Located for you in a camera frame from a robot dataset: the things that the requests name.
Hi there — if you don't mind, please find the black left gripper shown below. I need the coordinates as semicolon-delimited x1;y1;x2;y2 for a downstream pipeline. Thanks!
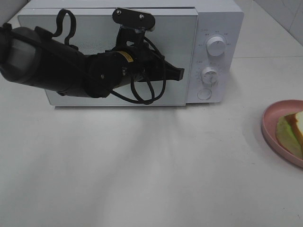
113;44;185;82

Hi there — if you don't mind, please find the white timer knob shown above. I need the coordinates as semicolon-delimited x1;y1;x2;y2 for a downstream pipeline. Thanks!
201;67;218;85

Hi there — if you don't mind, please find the round door release button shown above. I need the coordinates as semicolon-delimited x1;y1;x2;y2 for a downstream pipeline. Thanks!
197;88;212;100

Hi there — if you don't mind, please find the white microwave door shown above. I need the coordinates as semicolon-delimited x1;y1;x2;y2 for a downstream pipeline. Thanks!
18;7;197;106

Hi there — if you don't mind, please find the pink round plate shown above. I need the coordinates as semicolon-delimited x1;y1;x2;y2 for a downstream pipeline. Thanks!
261;99;303;168

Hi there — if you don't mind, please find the toast sandwich with filling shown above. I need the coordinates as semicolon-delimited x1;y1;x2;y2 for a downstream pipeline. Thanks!
276;111;303;159

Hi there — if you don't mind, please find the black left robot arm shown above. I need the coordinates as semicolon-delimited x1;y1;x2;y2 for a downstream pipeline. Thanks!
0;24;184;98

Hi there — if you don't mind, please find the white microwave oven body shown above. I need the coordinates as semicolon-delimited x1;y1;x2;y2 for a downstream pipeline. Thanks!
19;0;244;104

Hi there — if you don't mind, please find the upper white power knob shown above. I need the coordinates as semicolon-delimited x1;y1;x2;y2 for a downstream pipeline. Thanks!
206;35;226;57

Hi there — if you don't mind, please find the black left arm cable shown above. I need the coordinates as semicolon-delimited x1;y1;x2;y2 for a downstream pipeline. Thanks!
53;9;166;105

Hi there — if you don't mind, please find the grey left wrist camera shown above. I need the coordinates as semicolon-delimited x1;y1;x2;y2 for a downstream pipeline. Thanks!
112;8;156;48

